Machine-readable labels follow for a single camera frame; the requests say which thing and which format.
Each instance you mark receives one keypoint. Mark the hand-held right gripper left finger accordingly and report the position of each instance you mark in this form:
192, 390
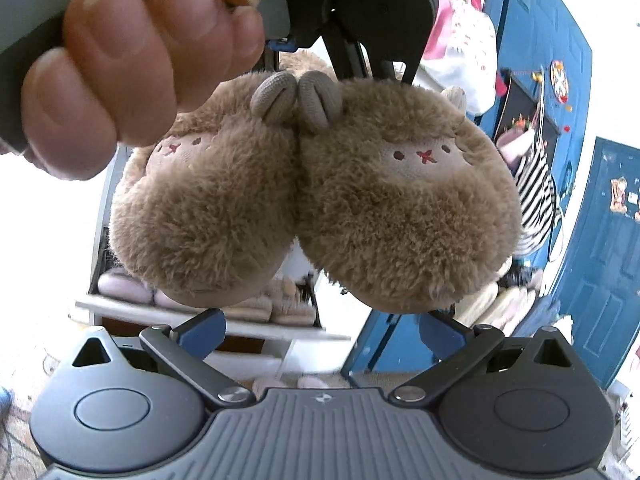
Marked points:
205, 332

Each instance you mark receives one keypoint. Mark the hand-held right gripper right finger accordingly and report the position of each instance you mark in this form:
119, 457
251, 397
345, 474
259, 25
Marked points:
440, 335

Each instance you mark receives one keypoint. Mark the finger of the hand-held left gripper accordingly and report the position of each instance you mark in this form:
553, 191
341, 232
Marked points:
350, 55

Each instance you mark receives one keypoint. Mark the white shoe cabinet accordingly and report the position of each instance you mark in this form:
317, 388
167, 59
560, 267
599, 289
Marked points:
125, 312

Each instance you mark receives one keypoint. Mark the brown plush animal slipper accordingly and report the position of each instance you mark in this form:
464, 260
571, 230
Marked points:
200, 220
410, 230

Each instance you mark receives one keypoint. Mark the person's left hand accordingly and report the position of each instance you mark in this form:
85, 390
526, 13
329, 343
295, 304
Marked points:
125, 70

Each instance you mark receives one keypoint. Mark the white and pink cloth bag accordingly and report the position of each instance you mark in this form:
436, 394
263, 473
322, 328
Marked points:
465, 45

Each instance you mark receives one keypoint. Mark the black and white striped bag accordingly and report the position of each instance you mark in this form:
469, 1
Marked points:
537, 195

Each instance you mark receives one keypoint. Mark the blue panelled door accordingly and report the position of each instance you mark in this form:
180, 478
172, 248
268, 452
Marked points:
600, 270

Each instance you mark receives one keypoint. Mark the black hanging organizer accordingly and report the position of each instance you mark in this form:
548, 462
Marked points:
525, 105

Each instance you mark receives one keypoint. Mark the round door sticker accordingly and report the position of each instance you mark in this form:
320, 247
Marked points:
559, 80

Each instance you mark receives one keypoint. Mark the cartoon door sticker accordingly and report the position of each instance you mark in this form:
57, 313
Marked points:
619, 195

